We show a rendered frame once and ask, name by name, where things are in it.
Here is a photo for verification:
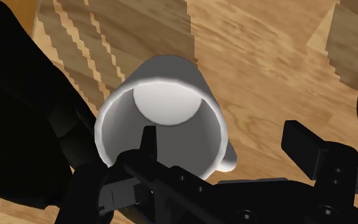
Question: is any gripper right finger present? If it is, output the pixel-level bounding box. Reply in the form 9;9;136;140
280;120;358;224

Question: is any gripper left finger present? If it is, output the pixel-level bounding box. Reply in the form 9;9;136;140
116;125;226;224

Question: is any white mug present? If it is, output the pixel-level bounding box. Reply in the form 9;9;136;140
94;54;238;181

